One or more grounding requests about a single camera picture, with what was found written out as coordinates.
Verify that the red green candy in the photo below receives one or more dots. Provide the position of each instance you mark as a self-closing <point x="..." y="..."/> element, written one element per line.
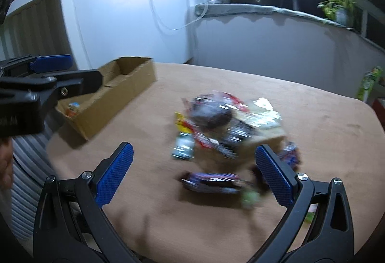
<point x="73" y="109"/>

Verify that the brown paper packet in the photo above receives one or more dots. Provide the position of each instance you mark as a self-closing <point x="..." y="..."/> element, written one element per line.
<point x="264" y="139"/>

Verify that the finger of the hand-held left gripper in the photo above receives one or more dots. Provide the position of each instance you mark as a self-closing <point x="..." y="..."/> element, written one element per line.
<point x="87" y="79"/>
<point x="51" y="62"/>

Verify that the white refrigerator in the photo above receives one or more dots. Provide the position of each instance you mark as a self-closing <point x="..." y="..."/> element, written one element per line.
<point x="120" y="10"/>

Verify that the grey ribbed panel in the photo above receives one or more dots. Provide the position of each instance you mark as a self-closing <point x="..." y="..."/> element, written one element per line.
<point x="27" y="166"/>

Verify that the cardboard box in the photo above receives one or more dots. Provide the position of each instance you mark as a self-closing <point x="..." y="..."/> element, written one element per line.
<point x="99" y="112"/>

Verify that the red dark snack wrapper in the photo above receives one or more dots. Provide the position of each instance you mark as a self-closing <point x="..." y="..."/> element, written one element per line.
<point x="237" y="101"/>

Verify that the clear cracker packet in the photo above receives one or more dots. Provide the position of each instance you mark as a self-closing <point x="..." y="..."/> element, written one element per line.
<point x="263" y="115"/>

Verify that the potted green plant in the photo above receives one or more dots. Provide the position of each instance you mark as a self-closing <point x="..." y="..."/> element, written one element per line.
<point x="341" y="14"/>

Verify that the green yellow snack bag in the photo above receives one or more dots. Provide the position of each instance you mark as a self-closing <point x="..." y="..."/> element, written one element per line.
<point x="368" y="82"/>

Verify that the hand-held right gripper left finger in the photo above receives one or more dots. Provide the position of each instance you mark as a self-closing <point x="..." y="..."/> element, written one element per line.
<point x="115" y="172"/>

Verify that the red snack packet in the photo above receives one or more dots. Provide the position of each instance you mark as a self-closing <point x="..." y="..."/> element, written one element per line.
<point x="201" y="138"/>

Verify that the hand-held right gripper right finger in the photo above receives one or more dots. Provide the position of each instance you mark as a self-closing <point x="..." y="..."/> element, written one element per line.
<point x="273" y="172"/>

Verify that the clear bag of dark snacks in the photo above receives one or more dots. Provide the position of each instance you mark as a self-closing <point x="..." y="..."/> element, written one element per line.
<point x="210" y="114"/>

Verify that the person's left hand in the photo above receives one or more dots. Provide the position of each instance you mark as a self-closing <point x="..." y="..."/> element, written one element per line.
<point x="4" y="160"/>

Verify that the dark red cabinet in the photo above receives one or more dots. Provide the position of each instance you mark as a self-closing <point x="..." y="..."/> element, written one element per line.
<point x="379" y="112"/>

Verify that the grey window sill cover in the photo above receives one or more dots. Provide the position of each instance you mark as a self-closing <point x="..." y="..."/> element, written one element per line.
<point x="240" y="8"/>

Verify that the blue green snack packet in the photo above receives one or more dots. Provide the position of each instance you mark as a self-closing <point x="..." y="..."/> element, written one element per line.
<point x="183" y="145"/>

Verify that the beige slatted cabinet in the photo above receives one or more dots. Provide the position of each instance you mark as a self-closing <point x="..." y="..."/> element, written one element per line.
<point x="36" y="28"/>

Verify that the yellow candy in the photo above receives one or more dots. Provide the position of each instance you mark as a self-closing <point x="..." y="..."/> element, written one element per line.
<point x="180" y="119"/>

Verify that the small blue purple packet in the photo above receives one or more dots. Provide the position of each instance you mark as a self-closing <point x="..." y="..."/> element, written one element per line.
<point x="290" y="154"/>

